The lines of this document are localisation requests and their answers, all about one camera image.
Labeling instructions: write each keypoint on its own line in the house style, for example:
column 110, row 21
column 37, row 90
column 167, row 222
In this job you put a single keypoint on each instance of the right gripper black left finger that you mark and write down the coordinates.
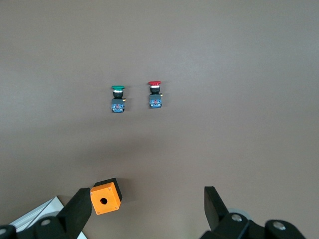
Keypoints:
column 72, row 219

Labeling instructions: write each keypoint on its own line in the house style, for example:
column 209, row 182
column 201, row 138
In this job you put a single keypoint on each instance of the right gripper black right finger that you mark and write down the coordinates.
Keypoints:
column 219, row 219

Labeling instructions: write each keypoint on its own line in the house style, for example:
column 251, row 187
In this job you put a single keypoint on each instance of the white drawer cabinet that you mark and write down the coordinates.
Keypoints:
column 47, row 209

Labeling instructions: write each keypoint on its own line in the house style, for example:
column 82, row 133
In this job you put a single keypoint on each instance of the orange button box with hole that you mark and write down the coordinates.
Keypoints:
column 106, row 199

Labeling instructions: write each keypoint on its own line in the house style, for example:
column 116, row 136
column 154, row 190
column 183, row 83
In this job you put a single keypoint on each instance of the green push button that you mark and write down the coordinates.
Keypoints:
column 117, row 103

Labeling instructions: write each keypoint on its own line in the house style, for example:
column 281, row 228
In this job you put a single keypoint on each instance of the red push button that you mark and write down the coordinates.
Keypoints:
column 155, row 99

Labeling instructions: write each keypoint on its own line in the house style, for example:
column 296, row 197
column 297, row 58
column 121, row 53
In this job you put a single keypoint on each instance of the brown table mat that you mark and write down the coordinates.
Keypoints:
column 199, row 49

